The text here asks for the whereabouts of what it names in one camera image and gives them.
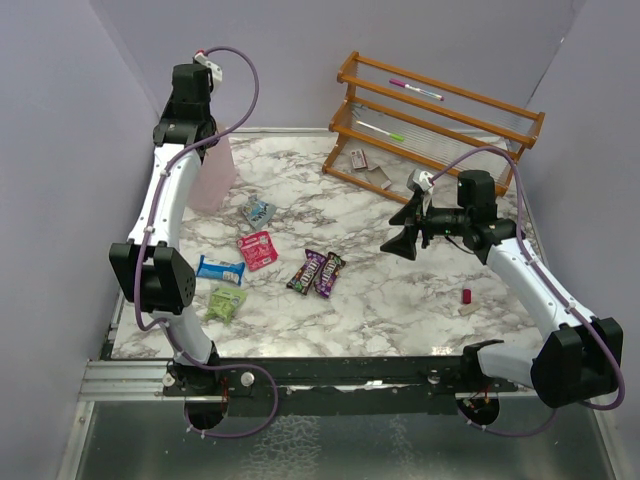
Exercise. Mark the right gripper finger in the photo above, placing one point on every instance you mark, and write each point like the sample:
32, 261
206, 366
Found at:
403, 245
407, 212

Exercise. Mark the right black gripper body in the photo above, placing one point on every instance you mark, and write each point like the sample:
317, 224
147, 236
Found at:
434, 220

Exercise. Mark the pink snack packet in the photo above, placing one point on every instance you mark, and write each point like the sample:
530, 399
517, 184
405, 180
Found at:
257, 250

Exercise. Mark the pink paper bag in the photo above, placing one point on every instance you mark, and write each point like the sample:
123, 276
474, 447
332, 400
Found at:
214, 179

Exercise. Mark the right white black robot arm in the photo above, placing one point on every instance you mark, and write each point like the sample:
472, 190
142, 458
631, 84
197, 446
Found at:
581, 353

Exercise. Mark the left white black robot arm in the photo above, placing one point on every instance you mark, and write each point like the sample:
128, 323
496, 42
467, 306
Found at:
153, 275

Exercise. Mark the small red white box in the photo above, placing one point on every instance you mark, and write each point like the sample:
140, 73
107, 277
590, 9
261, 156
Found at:
358, 160

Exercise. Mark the purple m&m's packet right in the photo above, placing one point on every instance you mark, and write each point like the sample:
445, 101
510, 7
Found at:
328, 274

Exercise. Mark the purple m&m's packet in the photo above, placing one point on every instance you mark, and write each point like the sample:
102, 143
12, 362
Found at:
328, 274
304, 277

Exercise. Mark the green tipped white pen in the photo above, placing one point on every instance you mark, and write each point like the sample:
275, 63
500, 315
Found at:
394, 136

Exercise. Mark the small beige block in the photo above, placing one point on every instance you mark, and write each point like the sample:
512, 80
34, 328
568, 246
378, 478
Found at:
468, 309

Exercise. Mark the wooden shelf rack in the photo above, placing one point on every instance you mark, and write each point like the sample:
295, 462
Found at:
436, 133

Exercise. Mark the purple m&m's packet left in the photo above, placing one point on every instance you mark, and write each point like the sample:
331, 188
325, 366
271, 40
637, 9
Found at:
304, 277

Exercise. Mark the pink marker pen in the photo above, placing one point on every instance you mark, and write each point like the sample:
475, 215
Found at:
403, 85

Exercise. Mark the grey blue snack packet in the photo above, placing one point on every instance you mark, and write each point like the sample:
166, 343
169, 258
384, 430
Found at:
258, 212

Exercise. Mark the green snack packet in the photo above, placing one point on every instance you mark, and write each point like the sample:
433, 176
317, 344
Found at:
224, 303

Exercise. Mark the blue white snack bar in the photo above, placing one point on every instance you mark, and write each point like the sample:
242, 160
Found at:
215, 269

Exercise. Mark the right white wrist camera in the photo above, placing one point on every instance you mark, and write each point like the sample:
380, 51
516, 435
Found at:
420, 181

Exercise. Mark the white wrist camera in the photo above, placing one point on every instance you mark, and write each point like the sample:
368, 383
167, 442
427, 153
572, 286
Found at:
215, 71
420, 181

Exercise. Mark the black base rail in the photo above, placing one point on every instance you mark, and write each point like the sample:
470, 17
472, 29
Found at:
333, 386

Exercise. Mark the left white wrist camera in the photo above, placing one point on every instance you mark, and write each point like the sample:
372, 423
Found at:
215, 71

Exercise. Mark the aluminium frame rail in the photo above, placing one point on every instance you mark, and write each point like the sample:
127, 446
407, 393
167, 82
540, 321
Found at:
128, 381

